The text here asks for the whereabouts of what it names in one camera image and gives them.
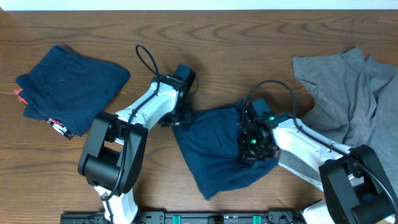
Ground navy blue shorts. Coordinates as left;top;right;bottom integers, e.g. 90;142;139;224
172;100;277;200

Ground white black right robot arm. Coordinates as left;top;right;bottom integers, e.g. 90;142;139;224
239;114;397;224

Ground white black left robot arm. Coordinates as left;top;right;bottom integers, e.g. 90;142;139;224
78;72;196;223

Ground grey t-shirt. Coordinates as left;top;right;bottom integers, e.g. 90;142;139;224
292;48;397;190

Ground folded navy blue garment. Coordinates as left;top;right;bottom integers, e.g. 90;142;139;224
16;45;130;136

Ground folded red patterned garment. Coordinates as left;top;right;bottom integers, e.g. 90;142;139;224
14;89;75;140

